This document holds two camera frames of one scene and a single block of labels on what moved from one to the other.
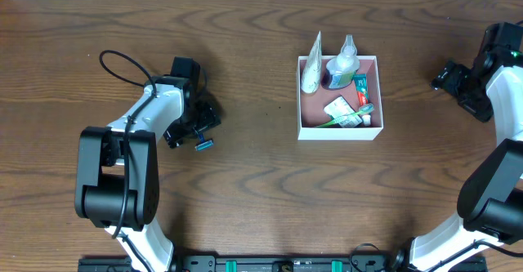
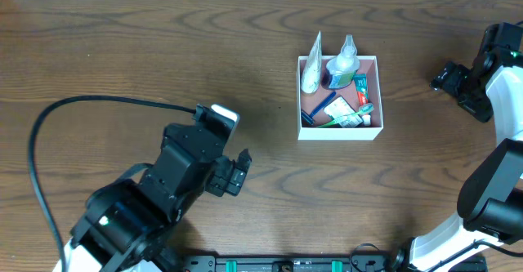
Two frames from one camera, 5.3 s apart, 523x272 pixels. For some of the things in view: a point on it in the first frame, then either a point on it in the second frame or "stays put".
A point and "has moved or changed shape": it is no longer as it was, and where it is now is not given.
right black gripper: [451, 81] stays put
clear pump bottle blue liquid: [342, 68] stays put
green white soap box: [341, 111] stays put
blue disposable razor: [203, 143] has moved or changed shape
